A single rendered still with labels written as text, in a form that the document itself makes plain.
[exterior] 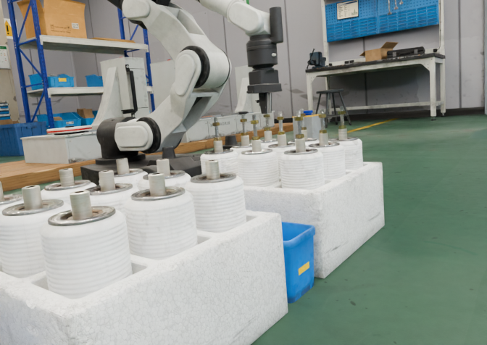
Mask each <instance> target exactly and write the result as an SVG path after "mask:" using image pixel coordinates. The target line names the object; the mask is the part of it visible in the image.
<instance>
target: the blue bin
mask: <svg viewBox="0 0 487 345"><path fill-rule="evenodd" d="M281 224H282V234H283V253H284V263H285V273H286V292H287V302H288V303H294V302H295V301H297V300H298V299H299V298H300V297H302V296H303V295H304V294H305V293H306V292H308V290H310V289H311V288H312V287H313V286H314V235H315V227H314V226H313V225H307V224H300V223H289V222H282V221H281Z"/></svg>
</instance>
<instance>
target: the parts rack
mask: <svg viewBox="0 0 487 345"><path fill-rule="evenodd" d="M15 1H17V0H7V4H8V10H9V18H10V23H11V28H12V37H13V41H14V50H15V55H16V60H17V69H18V74H19V79H20V87H21V92H22V101H23V106H24V111H25V120H26V122H33V121H34V119H35V117H36V114H37V112H38V109H39V107H40V105H41V101H42V99H43V97H45V102H46V111H47V117H48V121H49V125H46V128H47V127H49V129H53V128H55V127H54V118H53V112H52V107H51V98H50V97H56V96H96V95H103V92H104V87H69V88H49V83H48V78H47V73H46V63H45V58H44V52H43V50H52V51H75V52H88V53H100V54H122V57H129V56H128V55H127V53H128V52H132V51H138V50H141V49H145V52H146V64H147V71H148V76H147V75H146V74H145V75H146V77H147V78H148V79H149V82H147V83H149V86H147V93H148V91H150V97H151V108H152V112H153V111H154V110H155V104H154V92H153V85H152V78H151V66H150V64H151V59H150V52H149V40H148V33H147V30H146V29H143V39H144V44H142V43H126V42H118V41H103V40H94V39H86V38H71V37H62V36H47V35H41V29H40V24H39V18H38V9H37V3H36V0H30V3H29V5H28V9H27V12H26V15H25V19H24V21H23V24H22V27H21V30H20V34H19V37H18V34H17V25H16V19H15V15H14V6H13V2H15ZM30 6H31V9H32V14H33V24H34V29H35V34H36V36H35V37H33V38H29V39H26V40H24V41H20V37H21V35H22V31H23V28H24V25H25V21H26V19H27V16H28V12H29V10H30ZM117 12H118V18H119V24H120V36H121V39H122V40H125V32H124V25H123V19H124V18H126V17H122V10H120V9H119V8H117ZM21 49H37V50H38V58H39V63H40V68H41V74H40V72H39V71H38V70H37V69H36V67H35V66H34V65H33V63H32V62H31V61H30V60H29V59H28V58H27V56H26V55H25V54H24V53H23V51H22V50H21ZM128 49H134V50H131V51H127V50H128ZM20 52H21V53H22V55H23V56H24V57H25V58H26V59H27V60H28V62H29V63H30V64H31V66H32V67H33V68H34V70H35V71H36V72H37V73H38V74H39V75H40V76H41V78H42V83H37V84H33V85H29V86H26V85H25V76H24V71H23V66H22V57H21V53H20ZM38 85H43V89H38V90H34V91H27V90H26V88H27V87H31V86H38ZM35 97H41V98H40V101H39V103H38V106H37V108H36V111H35V114H34V115H33V119H32V120H31V118H30V109H29V104H28V98H35Z"/></svg>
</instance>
